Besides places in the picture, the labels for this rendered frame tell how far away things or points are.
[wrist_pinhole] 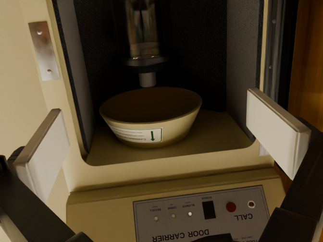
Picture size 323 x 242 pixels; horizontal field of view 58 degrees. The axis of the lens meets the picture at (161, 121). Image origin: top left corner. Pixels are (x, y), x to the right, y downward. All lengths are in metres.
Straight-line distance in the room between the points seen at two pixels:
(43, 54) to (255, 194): 0.35
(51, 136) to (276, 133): 0.13
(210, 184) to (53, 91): 0.26
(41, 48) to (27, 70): 0.48
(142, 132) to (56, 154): 0.26
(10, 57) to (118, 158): 0.51
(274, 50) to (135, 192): 0.28
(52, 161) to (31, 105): 0.72
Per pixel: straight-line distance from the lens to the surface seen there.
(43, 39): 0.39
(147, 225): 0.43
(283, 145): 0.17
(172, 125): 0.44
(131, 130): 0.44
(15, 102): 0.91
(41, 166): 0.17
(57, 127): 0.20
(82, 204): 0.45
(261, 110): 0.19
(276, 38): 0.42
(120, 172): 0.45
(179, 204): 0.44
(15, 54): 0.87
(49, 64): 0.40
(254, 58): 0.42
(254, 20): 0.42
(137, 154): 0.45
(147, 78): 0.48
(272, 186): 0.47
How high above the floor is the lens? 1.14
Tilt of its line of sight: 24 degrees up
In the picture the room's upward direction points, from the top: 175 degrees clockwise
